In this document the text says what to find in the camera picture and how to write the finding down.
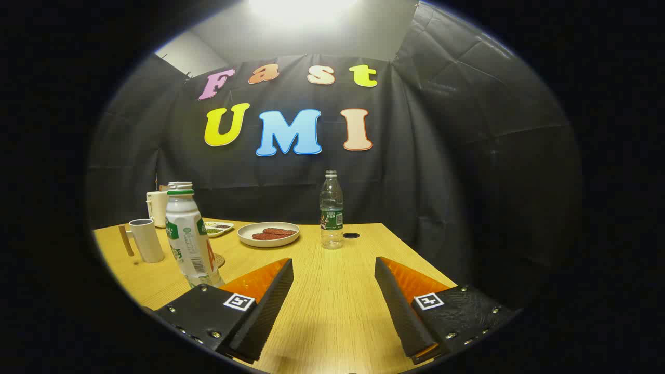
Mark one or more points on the round cork coaster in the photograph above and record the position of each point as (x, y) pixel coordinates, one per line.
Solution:
(220, 260)

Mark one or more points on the clear plastic water bottle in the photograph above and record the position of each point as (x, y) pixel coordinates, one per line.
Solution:
(331, 208)

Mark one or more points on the white divided bean dish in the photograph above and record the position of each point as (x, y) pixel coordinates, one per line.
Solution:
(218, 228)

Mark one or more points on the cream toaster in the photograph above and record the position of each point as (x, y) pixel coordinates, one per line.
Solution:
(156, 208)

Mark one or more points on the wooden table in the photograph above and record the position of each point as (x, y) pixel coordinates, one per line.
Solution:
(332, 291)

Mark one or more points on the white juice bottle green label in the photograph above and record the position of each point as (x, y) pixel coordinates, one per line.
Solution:
(189, 244)

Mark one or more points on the red-brown meat slice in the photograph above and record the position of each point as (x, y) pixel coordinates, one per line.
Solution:
(265, 236)
(279, 231)

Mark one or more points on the white round plate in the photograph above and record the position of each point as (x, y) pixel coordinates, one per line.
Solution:
(247, 231)

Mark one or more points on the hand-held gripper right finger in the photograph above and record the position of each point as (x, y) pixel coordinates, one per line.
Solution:
(397, 306)

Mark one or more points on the black backdrop cloth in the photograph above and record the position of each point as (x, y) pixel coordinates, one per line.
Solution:
(441, 156)

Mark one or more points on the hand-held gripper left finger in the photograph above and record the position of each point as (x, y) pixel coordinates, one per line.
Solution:
(273, 301)

